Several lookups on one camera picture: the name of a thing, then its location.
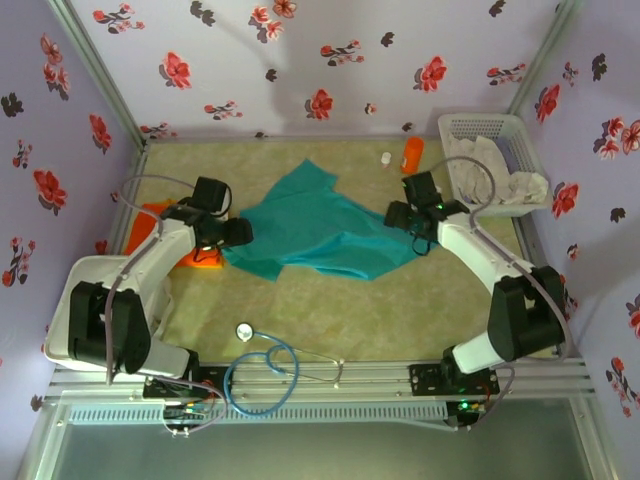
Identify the thin black camera cable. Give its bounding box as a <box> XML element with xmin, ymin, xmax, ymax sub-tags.
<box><xmin>192</xmin><ymin>243</ymin><xmax>225</xmax><ymax>265</ymax></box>
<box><xmin>411</xmin><ymin>230</ymin><xmax>442</xmax><ymax>259</ymax></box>

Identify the blue stethoscope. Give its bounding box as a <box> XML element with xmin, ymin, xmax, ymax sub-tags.
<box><xmin>222</xmin><ymin>322</ymin><xmax>346</xmax><ymax>417</ymax></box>

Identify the grey slotted cable duct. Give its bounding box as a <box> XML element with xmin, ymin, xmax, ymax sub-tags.
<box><xmin>67</xmin><ymin>402</ymin><xmax>449</xmax><ymax>426</ymax></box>

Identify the aluminium corner post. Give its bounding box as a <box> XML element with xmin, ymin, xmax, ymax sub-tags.
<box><xmin>507</xmin><ymin>0</ymin><xmax>586</xmax><ymax>116</ymax></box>
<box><xmin>47</xmin><ymin>0</ymin><xmax>149</xmax><ymax>146</ymax></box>

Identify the teal t-shirt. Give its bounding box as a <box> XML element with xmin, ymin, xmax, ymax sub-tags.
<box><xmin>221</xmin><ymin>158</ymin><xmax>426</xmax><ymax>284</ymax></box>

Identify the thin black left camera cable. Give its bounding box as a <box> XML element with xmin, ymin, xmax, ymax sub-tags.
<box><xmin>192</xmin><ymin>243</ymin><xmax>225</xmax><ymax>265</ymax></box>

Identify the white crumpled t-shirt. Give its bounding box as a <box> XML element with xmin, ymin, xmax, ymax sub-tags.
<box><xmin>505</xmin><ymin>171</ymin><xmax>550</xmax><ymax>206</ymax></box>
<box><xmin>446</xmin><ymin>133</ymin><xmax>512</xmax><ymax>206</ymax></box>

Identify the grey right arm cable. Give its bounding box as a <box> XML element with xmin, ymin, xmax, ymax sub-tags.
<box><xmin>424</xmin><ymin>155</ymin><xmax>574</xmax><ymax>434</ymax></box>

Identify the aluminium front rail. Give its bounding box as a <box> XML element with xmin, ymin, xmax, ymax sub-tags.
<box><xmin>47</xmin><ymin>357</ymin><xmax>599</xmax><ymax>406</ymax></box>

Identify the white first aid case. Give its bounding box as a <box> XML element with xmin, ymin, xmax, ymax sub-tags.
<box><xmin>43</xmin><ymin>254</ymin><xmax>176</xmax><ymax>374</ymax></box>

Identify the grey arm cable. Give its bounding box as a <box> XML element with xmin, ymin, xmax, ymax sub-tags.
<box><xmin>106</xmin><ymin>173</ymin><xmax>229</xmax><ymax>437</ymax></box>
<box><xmin>424</xmin><ymin>155</ymin><xmax>574</xmax><ymax>434</ymax></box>

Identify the white plastic basket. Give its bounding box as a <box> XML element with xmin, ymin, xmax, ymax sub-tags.
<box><xmin>437</xmin><ymin>113</ymin><xmax>555</xmax><ymax>219</ymax></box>

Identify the grey left arm cable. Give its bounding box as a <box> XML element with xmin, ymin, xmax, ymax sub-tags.
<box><xmin>106</xmin><ymin>173</ymin><xmax>229</xmax><ymax>437</ymax></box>

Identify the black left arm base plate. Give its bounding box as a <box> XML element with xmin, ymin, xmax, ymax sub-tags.
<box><xmin>143</xmin><ymin>363</ymin><xmax>236</xmax><ymax>401</ymax></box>

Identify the orange bottle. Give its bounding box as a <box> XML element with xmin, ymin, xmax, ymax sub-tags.
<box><xmin>399</xmin><ymin>136</ymin><xmax>426</xmax><ymax>175</ymax></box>

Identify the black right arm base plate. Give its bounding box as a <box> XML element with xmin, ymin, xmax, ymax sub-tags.
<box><xmin>408</xmin><ymin>362</ymin><xmax>501</xmax><ymax>399</ymax></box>

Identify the orange folded t-shirt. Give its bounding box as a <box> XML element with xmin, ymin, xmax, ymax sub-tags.
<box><xmin>122</xmin><ymin>198</ymin><xmax>226</xmax><ymax>272</ymax></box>

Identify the thin black right camera cable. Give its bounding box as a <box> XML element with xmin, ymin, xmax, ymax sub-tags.
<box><xmin>411</xmin><ymin>230</ymin><xmax>442</xmax><ymax>259</ymax></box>

